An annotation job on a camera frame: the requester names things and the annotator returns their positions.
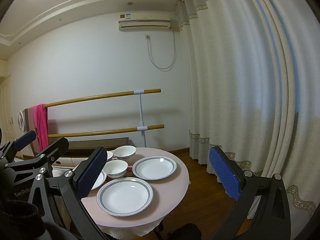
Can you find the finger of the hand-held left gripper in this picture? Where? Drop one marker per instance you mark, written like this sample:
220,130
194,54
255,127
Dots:
25,139
56,148

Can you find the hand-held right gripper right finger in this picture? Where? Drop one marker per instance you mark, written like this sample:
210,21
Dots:
225,175

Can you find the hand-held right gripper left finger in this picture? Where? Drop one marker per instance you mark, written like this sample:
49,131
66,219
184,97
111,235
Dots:
91,173

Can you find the white plate grey rim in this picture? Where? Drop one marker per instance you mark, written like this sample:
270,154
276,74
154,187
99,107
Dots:
155,167
125,197
100,180

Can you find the white bowl grey band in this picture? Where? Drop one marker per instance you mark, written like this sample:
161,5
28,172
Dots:
116,168
125,152
109,155

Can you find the person's left forearm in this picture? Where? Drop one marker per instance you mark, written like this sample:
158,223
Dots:
17,217

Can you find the white round fan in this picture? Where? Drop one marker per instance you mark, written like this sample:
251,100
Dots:
21,121

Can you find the grey brown towel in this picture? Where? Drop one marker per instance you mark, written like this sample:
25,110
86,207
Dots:
30,120

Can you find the pink towel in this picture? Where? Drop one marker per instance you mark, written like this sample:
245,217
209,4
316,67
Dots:
41,125

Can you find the white quilt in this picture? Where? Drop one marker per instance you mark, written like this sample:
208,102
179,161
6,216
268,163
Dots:
61,172

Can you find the low brown white cabinet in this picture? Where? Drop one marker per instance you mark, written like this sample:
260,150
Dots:
100,142

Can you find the cream door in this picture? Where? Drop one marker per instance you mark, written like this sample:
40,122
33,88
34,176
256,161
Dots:
7,105

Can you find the round pink table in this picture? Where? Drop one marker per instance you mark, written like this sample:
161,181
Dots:
175,192

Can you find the long wooden barre bar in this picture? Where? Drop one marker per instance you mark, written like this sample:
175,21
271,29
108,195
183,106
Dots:
100,96

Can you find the black chair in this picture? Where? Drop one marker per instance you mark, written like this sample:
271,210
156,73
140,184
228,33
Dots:
185,232

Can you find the white barre stand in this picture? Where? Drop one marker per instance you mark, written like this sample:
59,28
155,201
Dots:
139,91

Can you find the cream curtain with lace trim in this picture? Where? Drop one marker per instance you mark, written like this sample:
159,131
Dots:
237,80

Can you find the white air conditioner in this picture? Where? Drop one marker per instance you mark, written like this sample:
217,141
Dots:
145,20

